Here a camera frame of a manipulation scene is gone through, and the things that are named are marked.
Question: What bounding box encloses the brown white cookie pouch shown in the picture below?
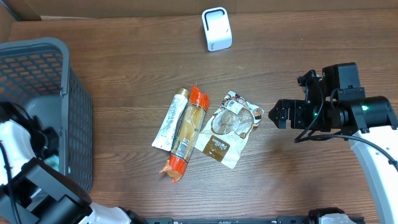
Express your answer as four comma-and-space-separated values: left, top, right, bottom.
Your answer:
195, 91, 264, 169

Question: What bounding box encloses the white gold tube package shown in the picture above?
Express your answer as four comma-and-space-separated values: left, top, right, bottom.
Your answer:
152, 88, 190, 152

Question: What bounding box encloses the grey plastic basket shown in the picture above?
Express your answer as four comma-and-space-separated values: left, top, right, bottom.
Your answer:
1, 37, 94, 191

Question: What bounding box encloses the orange cracker sleeve package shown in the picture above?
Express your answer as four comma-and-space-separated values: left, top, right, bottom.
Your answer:
159, 85, 210, 183

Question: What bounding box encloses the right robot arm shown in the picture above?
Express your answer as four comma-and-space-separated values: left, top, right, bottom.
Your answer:
268, 62, 397, 223

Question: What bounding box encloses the teal snack packet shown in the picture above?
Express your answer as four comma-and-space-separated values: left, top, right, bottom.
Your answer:
44, 155, 60, 171

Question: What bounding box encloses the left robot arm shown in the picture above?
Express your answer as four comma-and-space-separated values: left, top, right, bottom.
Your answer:
1, 101, 146, 224

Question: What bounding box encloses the white barcode scanner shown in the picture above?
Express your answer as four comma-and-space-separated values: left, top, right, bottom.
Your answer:
201, 7, 233, 52

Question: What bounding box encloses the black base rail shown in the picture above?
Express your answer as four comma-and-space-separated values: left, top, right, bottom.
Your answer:
142, 216, 365, 224

